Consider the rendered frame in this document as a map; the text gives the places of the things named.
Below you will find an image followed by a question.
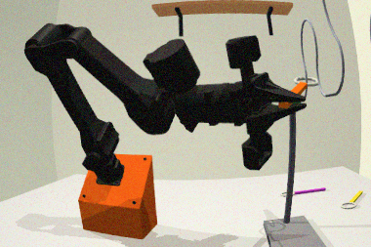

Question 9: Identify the orange handle with grey loop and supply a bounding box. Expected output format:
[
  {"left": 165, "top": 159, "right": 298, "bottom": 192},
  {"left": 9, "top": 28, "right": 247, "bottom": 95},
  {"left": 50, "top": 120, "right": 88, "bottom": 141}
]
[{"left": 278, "top": 76, "right": 318, "bottom": 109}]

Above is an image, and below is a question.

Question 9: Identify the white ring with yellow handle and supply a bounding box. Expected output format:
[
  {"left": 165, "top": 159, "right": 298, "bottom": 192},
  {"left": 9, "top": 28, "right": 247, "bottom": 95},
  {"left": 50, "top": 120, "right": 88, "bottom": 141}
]
[{"left": 341, "top": 191, "right": 362, "bottom": 209}]

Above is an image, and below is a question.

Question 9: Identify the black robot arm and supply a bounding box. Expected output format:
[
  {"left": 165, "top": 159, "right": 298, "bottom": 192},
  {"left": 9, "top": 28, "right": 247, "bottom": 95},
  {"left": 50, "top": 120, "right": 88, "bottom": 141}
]
[{"left": 24, "top": 23, "right": 209, "bottom": 185}]

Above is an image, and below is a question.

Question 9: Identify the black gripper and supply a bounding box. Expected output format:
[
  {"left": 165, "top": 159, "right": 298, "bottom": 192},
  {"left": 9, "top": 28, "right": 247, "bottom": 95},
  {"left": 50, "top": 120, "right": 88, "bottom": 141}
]
[{"left": 200, "top": 35, "right": 307, "bottom": 171}]

